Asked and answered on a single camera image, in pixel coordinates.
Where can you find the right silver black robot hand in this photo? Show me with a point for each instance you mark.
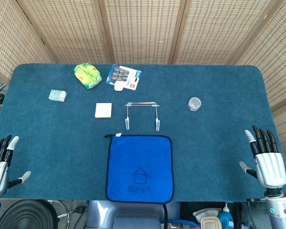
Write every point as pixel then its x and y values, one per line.
pixel 271 169

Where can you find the blue kitchen towel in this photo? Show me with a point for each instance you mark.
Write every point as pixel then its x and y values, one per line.
pixel 138 157

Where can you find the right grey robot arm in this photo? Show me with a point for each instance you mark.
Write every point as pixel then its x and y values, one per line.
pixel 280 214

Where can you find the black round ribbed object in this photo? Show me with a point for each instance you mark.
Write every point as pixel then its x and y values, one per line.
pixel 26 214

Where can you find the blue detergent bottle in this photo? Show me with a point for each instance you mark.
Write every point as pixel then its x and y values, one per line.
pixel 225 218

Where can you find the teal carpet table cover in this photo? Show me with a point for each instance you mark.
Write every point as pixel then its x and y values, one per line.
pixel 205 148

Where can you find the white crumpled bag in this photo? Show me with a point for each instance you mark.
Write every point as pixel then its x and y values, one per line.
pixel 205 212

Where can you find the beige lidded food container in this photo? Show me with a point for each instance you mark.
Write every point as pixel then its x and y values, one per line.
pixel 211 224

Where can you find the small green-white tissue packet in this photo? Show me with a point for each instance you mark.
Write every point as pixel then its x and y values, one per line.
pixel 57 95

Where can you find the clear plastic jar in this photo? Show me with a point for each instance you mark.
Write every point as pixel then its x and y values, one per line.
pixel 194 103

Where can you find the yellow sticky note pad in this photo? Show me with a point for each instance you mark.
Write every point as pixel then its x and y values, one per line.
pixel 103 110

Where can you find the yellow-green tissue pack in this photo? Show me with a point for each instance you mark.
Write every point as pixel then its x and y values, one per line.
pixel 87 75

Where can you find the grey-blue robot torso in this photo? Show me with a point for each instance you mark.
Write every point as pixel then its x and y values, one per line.
pixel 133 214

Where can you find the white earbuds case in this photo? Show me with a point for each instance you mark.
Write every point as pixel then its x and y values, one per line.
pixel 118 87

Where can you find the blister card of clips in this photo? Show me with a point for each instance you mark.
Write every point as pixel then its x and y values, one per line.
pixel 131 76

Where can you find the bamboo folding screen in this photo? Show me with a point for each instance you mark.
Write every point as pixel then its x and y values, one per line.
pixel 143 28

